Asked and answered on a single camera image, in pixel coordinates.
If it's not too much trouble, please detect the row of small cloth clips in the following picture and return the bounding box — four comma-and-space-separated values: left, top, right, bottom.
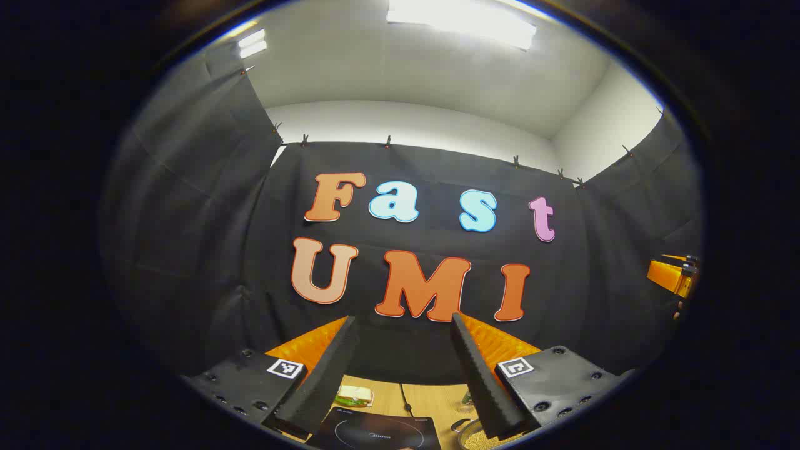
241, 66, 663, 188

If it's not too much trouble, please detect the black induction cooktop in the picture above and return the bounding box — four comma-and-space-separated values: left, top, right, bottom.
305, 406, 442, 450

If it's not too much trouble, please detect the sandwich with lettuce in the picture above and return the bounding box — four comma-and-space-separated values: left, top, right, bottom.
334, 384, 374, 408

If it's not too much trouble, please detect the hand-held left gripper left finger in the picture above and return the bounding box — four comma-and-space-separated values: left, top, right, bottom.
181, 316, 360, 438

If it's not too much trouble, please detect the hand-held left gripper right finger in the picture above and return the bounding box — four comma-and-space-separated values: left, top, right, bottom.
450, 312, 635, 439

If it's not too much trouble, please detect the black backdrop cloth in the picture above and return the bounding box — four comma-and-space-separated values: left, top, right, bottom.
100, 41, 704, 385

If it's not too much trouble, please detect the steel pot with soybeans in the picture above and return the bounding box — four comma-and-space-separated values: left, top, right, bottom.
451, 417, 526, 450

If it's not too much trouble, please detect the small ceiling light panel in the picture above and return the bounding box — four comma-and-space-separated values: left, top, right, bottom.
237, 29, 268, 59

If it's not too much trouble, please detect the large ceiling light panel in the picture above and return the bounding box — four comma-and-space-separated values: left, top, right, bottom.
387, 0, 537, 51

